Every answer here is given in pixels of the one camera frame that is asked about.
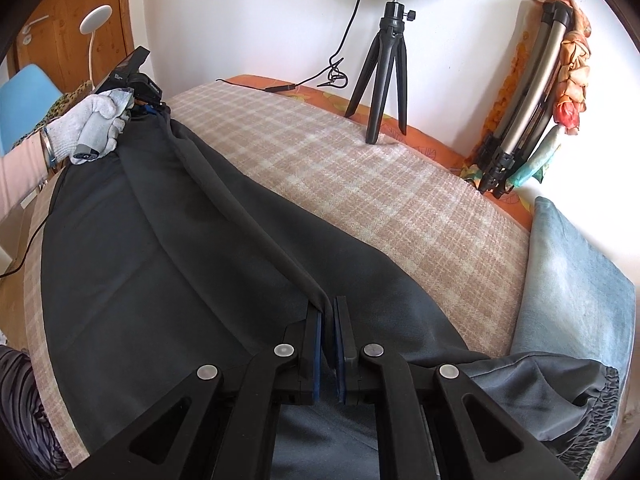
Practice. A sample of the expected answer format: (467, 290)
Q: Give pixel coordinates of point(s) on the folded silver tripod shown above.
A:
(522, 126)

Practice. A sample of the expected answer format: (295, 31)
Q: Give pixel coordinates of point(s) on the black mini tripod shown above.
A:
(387, 55)

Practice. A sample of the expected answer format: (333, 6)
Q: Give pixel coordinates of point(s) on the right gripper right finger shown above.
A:
(434, 423)

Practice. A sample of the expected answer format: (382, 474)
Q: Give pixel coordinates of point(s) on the dark striped garment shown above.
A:
(23, 415)

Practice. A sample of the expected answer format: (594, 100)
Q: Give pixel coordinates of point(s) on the orange floral cloth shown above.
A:
(568, 97)

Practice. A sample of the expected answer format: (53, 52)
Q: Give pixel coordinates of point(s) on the wooden door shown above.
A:
(50, 39)

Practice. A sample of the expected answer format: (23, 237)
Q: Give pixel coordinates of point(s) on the beige plaid bed blanket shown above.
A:
(375, 189)

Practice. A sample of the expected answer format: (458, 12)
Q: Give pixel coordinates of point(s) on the folded blue jeans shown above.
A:
(575, 301)

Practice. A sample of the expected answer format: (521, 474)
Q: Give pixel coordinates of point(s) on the leopard print cloth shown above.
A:
(62, 105)

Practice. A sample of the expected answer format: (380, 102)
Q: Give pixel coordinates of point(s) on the blue chair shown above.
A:
(25, 100)

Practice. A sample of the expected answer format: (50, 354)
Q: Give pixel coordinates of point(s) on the left gloved hand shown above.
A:
(89, 130)

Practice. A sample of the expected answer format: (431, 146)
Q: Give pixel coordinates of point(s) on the black pants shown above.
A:
(564, 403)

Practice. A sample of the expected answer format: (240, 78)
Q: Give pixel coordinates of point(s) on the left forearm pink sleeve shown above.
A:
(22, 169)

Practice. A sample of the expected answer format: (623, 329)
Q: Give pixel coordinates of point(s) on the white clip desk lamp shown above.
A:
(89, 25)

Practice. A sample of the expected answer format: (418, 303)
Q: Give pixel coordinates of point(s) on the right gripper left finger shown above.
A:
(217, 424)

